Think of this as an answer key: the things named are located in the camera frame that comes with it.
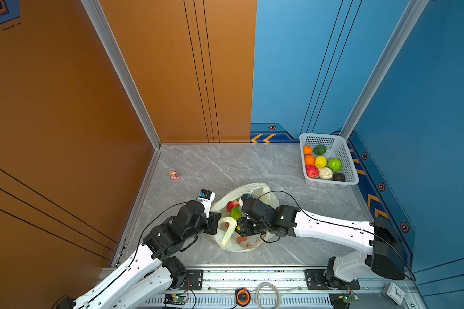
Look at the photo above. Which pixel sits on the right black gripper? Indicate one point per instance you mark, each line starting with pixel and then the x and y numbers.
pixel 241 228

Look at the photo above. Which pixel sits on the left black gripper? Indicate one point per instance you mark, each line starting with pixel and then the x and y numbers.
pixel 213 220

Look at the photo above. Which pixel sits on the printed translucent plastic bag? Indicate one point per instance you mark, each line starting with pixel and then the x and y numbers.
pixel 235 230

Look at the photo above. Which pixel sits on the red apple fruit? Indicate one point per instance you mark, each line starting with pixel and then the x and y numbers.
pixel 311 171

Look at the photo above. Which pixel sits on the orange tangerine fruit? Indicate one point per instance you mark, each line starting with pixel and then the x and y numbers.
pixel 309 160

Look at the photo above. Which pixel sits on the cream white fruit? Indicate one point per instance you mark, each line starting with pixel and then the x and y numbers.
pixel 325 173

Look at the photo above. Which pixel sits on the yellow lemon fruit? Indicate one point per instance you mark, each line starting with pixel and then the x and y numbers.
pixel 320 162

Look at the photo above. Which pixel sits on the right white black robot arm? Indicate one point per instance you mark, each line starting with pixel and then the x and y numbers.
pixel 375 248

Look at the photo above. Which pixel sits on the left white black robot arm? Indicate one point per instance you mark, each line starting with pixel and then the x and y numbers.
pixel 152 268

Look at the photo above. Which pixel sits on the yellow green mango fruit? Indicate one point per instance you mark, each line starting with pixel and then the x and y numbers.
pixel 236 214

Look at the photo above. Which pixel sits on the red peach fruit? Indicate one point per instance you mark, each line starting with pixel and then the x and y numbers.
pixel 232 204

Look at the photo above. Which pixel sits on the orange fruit in basket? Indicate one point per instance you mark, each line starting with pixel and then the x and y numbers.
pixel 307 150

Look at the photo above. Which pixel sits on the dark brown fruit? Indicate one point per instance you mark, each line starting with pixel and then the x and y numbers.
pixel 339 177

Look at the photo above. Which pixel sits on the green fruit in basket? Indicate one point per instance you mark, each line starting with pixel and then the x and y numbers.
pixel 319 150

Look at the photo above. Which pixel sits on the small pink toy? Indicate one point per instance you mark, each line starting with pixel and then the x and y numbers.
pixel 174 175

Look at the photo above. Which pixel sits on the orange black tape measure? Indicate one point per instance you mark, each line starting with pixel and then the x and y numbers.
pixel 242 297

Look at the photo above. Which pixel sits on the left green circuit board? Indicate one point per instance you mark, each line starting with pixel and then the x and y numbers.
pixel 175 301

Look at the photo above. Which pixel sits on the white plastic basket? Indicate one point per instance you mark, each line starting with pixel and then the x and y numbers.
pixel 336 148

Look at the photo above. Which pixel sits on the right circuit board module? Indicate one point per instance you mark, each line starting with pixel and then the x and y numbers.
pixel 342 301

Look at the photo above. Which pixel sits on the white desk clock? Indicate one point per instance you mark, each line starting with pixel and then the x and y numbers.
pixel 394 293

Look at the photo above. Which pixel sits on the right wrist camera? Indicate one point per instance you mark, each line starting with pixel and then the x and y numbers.
pixel 258 211

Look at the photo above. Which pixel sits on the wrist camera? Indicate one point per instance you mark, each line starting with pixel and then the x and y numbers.
pixel 258 211
pixel 206 198

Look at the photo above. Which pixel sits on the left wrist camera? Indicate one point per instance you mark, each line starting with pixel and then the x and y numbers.
pixel 206 198

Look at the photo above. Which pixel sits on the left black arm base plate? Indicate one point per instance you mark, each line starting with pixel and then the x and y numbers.
pixel 193 279

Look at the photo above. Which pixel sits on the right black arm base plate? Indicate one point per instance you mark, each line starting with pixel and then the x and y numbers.
pixel 316 280

